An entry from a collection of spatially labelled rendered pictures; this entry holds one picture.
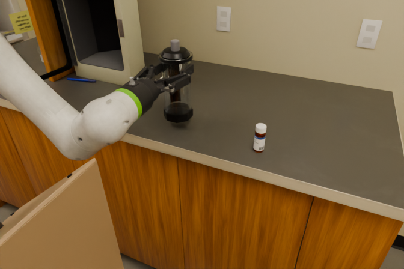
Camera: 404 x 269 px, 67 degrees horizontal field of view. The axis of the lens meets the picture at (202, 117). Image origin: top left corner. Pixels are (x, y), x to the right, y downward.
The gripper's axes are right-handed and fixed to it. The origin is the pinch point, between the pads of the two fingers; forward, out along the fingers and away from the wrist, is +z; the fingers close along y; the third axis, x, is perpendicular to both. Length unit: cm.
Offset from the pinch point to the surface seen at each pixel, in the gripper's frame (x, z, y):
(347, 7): -11, 61, -46
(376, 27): -5, 60, -59
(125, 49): 4.1, 17.3, 32.6
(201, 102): 21.2, 17.6, -1.3
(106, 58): 14, 26, 52
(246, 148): 21.2, -4.0, -26.7
